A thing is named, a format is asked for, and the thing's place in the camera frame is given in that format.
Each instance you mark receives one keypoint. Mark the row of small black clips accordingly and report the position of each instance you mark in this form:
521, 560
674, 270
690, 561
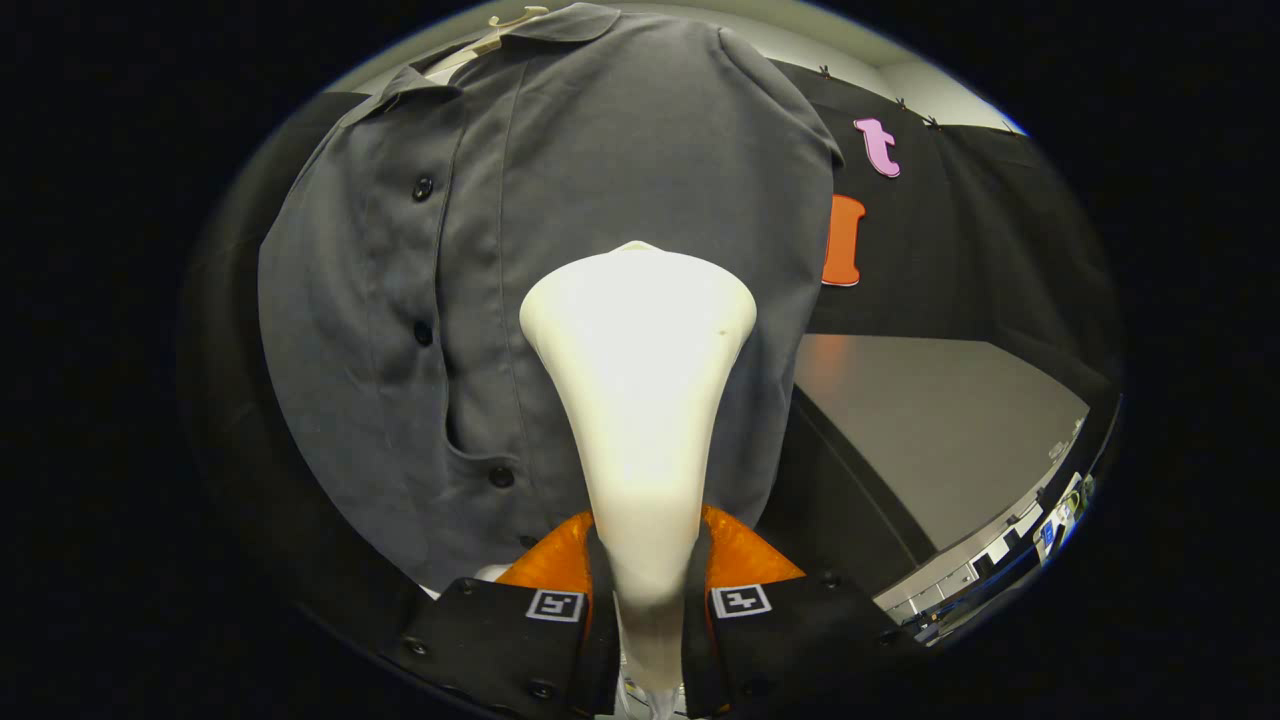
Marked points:
900, 103

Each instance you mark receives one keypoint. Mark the gray button shirt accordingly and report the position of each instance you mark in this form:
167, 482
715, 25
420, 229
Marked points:
620, 160

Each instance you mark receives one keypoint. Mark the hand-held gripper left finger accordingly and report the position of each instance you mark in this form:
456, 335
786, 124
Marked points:
603, 660

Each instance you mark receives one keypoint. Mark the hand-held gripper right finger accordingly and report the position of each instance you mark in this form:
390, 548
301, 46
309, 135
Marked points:
697, 650

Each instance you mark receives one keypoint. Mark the cream clothes hanger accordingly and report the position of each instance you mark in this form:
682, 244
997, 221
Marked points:
490, 42

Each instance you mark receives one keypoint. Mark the cluttered white desk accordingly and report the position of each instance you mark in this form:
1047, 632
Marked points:
1062, 515

